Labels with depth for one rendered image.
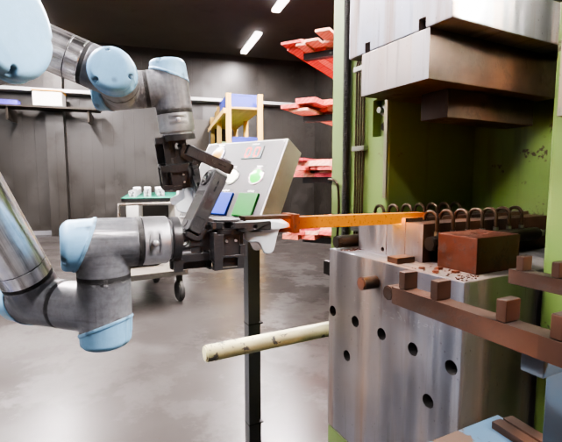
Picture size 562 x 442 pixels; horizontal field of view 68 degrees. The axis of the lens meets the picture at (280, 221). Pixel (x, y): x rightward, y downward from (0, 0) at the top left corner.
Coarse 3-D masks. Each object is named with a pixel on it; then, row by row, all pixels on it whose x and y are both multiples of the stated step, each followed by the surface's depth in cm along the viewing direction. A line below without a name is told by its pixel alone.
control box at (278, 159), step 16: (224, 144) 137; (240, 144) 133; (256, 144) 129; (272, 144) 125; (288, 144) 122; (240, 160) 129; (256, 160) 125; (272, 160) 121; (288, 160) 123; (240, 176) 126; (272, 176) 119; (288, 176) 123; (256, 192) 119; (272, 192) 117; (256, 208) 116; (272, 208) 118
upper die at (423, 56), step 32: (416, 32) 81; (448, 32) 80; (384, 64) 89; (416, 64) 81; (448, 64) 81; (480, 64) 85; (512, 64) 90; (544, 64) 95; (384, 96) 96; (416, 96) 96; (512, 96) 96; (544, 96) 96
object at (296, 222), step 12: (240, 216) 72; (252, 216) 71; (264, 216) 72; (276, 216) 73; (288, 216) 74; (300, 216) 77; (312, 216) 78; (324, 216) 78; (336, 216) 79; (348, 216) 80; (360, 216) 82; (372, 216) 83; (384, 216) 85; (396, 216) 86; (408, 216) 88; (420, 216) 89; (288, 228) 74; (300, 228) 75
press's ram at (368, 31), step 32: (352, 0) 97; (384, 0) 88; (416, 0) 80; (448, 0) 74; (480, 0) 76; (512, 0) 80; (544, 0) 85; (352, 32) 98; (384, 32) 88; (480, 32) 81; (512, 32) 81; (544, 32) 86
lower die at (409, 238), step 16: (416, 224) 83; (432, 224) 82; (448, 224) 85; (464, 224) 87; (512, 224) 95; (528, 224) 97; (544, 224) 101; (368, 240) 96; (384, 240) 91; (400, 240) 87; (416, 240) 83; (528, 240) 98; (544, 240) 101; (416, 256) 83; (432, 256) 83
